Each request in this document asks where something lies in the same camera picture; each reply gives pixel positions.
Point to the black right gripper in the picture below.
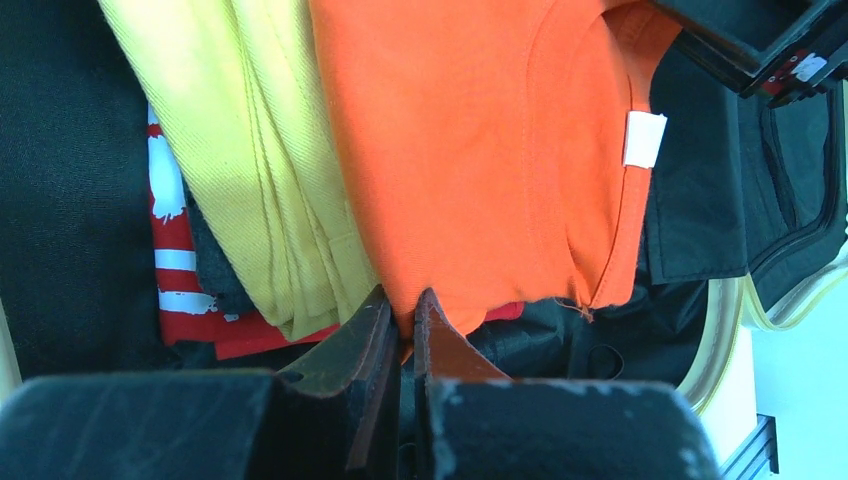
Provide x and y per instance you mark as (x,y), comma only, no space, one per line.
(785,51)

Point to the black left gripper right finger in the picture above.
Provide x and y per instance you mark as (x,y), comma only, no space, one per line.
(476,422)

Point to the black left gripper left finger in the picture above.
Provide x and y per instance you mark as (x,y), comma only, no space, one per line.
(331,414)

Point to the red printed t-shirt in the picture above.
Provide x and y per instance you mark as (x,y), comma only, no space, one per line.
(186,312)

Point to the orange t-shirt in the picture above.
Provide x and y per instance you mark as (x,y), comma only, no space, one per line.
(495,151)

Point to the yellow suitcase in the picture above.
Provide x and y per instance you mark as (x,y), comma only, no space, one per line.
(728,301)

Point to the yellow t-shirt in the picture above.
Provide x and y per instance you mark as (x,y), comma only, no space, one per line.
(236,89)

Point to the dark grey dotted cloth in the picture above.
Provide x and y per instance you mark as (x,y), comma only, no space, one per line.
(216,275)

